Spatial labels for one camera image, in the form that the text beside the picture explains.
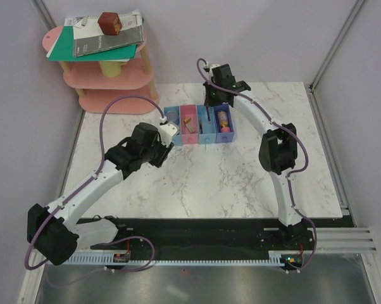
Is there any pink-capped clear tube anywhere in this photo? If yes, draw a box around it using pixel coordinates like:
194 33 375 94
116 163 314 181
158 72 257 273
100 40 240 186
217 110 232 133

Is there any pastel four-compartment drawer organizer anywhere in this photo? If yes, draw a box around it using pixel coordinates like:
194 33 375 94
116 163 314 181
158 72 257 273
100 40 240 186
163 104 235 146

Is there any clear paperclip jar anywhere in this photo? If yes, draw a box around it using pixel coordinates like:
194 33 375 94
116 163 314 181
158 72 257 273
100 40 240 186
165 109 180 125

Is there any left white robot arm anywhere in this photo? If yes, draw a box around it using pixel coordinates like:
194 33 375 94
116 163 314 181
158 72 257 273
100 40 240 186
27 122 178 265

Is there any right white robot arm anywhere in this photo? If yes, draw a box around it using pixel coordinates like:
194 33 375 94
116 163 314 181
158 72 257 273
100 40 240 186
197 58 308 227

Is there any pink three-tier shelf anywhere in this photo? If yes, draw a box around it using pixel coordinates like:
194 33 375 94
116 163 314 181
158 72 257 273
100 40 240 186
60 42 159 115

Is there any cream cylinder on shelf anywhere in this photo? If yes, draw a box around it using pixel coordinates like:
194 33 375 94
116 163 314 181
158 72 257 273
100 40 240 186
99 61 122 78

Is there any dark red cube box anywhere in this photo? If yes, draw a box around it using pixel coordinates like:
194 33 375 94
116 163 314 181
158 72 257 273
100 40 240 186
97 12 122 35

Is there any grey manual booklet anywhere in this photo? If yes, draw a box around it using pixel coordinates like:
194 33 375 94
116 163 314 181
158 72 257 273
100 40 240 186
73 25 144 57

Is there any green folder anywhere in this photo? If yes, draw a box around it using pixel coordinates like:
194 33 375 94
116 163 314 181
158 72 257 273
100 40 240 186
42 25 137 62

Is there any white papers stack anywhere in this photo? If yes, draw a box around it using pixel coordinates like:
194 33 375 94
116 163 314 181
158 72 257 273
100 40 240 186
64 10 143 38

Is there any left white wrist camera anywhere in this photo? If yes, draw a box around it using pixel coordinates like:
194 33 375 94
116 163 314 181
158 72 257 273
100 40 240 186
158 117 179 147

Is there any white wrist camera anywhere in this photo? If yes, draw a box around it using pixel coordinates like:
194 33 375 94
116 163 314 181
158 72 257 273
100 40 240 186
158 117 179 147
203 64 220 79

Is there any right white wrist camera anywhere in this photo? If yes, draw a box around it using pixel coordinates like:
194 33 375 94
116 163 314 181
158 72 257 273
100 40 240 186
203 64 220 79

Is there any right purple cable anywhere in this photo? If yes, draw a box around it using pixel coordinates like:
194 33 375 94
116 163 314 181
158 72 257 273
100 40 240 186
196 58 318 275

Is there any white slotted cable duct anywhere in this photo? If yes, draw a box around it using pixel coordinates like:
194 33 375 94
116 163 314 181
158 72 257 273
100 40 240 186
66 250 318 266

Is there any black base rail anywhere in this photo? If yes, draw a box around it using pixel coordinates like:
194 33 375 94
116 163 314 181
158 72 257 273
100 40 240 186
91 217 316 260

